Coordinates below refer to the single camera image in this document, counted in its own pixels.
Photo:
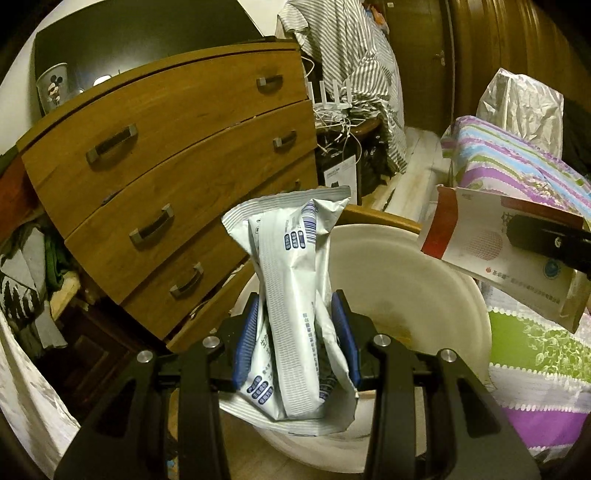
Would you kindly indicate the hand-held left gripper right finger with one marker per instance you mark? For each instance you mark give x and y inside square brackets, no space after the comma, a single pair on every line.
[344,332]

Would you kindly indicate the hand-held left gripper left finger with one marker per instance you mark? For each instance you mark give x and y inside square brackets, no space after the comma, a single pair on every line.
[244,341]

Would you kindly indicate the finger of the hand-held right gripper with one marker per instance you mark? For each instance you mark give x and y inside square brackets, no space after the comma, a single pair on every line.
[545,240]

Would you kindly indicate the white packet with blue print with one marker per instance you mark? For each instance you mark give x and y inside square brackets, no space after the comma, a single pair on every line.
[286,323]

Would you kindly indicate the white plastic basin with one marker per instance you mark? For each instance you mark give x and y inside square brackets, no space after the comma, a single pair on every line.
[397,286]

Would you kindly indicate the white paper bag red band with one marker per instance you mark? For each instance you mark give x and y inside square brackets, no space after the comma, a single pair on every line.
[471,244]

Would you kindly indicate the wooden drawer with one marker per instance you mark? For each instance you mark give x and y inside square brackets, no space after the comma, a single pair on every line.
[221,184]
[152,300]
[184,115]

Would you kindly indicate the striped floral bedsheet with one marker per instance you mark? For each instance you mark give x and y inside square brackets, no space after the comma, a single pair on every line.
[531,369]

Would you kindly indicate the silver foil bag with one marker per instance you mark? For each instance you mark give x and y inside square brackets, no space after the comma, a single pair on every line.
[521,110]

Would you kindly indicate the white wooden planks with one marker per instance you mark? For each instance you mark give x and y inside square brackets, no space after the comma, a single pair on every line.
[415,170]

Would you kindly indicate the dark wooden cabinet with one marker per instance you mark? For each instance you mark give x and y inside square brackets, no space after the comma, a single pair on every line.
[92,350]

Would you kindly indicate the black box with white label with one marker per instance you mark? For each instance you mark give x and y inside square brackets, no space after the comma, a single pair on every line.
[340,173]

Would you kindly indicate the wooden chest of drawers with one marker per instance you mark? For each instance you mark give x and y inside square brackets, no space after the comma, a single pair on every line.
[184,152]

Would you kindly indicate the brown wooden wardrobe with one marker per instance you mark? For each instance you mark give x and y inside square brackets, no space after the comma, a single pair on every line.
[508,37]

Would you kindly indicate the brown wooden door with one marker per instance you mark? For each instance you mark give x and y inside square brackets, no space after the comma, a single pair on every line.
[420,69]

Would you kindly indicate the pile of clothes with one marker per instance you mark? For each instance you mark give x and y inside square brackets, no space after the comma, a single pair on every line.
[32,277]

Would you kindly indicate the white router with antennas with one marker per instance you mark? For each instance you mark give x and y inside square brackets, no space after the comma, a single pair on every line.
[330,108]

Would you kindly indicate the white cloth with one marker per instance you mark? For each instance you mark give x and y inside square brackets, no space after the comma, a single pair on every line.
[27,406]

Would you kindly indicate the grey striped cloth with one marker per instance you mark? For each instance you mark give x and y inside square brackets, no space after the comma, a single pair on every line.
[360,83]

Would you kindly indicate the red cloth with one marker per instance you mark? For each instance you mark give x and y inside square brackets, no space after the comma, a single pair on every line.
[14,194]

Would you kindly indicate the colourful hanging ornament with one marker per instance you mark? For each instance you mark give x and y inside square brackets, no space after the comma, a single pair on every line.
[375,14]

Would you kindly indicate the cartoon mouse cup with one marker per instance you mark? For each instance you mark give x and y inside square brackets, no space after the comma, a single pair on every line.
[51,90]

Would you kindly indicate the black television screen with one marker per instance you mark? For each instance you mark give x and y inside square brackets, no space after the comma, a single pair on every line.
[138,37]

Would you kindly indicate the wooden bed frame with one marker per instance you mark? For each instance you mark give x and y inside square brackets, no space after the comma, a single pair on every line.
[383,217]

